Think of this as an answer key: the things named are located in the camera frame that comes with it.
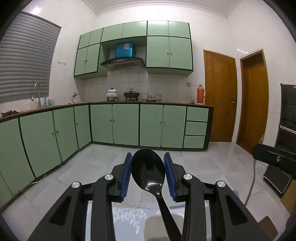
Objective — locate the black wok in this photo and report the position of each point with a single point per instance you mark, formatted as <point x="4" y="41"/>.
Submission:
<point x="131" y="95"/>

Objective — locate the glass jar on counter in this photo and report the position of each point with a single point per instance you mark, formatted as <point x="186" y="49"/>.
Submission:
<point x="192" y="100"/>

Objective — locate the wooden door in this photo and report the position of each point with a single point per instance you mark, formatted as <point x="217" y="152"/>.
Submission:
<point x="221" y="94"/>
<point x="255" y="98"/>

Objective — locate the green upper kitchen cabinets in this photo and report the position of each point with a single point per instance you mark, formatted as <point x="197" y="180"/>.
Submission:
<point x="164" y="46"/>

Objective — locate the green kitchen cabinets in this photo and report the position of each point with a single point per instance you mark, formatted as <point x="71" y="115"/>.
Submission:
<point x="164" y="46"/>
<point x="37" y="141"/>

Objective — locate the grey window blind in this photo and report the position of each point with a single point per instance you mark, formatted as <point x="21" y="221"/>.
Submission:
<point x="27" y="50"/>

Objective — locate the white double utensil holder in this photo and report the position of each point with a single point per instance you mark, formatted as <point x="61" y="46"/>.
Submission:
<point x="154" y="228"/>

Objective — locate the orange thermos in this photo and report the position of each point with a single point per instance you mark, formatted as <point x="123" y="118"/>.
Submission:
<point x="200" y="95"/>

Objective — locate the blue box above hood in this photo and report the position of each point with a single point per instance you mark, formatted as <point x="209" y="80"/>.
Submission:
<point x="125" y="50"/>

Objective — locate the green lower kitchen cabinets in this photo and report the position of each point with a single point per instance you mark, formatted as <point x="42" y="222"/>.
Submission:
<point x="37" y="141"/>

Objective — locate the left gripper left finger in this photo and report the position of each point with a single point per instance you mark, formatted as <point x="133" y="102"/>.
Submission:
<point x="66" y="219"/>

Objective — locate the light blue placemat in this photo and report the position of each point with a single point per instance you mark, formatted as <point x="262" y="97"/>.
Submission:
<point x="129" y="221"/>

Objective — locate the brown wooden stool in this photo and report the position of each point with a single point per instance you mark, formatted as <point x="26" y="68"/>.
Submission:
<point x="268" y="227"/>

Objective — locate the white cooking pot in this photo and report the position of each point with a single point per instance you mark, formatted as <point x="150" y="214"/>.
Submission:
<point x="112" y="94"/>

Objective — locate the black range hood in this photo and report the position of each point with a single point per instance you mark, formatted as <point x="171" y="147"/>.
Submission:
<point x="123" y="62"/>

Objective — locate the black plastic spoon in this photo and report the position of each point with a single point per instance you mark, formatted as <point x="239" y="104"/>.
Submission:
<point x="148" y="172"/>

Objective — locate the left wooden door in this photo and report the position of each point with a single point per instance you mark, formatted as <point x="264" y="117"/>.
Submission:
<point x="221" y="94"/>

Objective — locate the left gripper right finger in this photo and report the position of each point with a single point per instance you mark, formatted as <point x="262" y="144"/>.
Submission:
<point x="229" y="218"/>

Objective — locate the black glass cabinet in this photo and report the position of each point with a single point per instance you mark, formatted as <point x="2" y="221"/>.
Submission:
<point x="285" y="140"/>

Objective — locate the right wooden door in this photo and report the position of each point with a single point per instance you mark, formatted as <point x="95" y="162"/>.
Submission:
<point x="255" y="98"/>

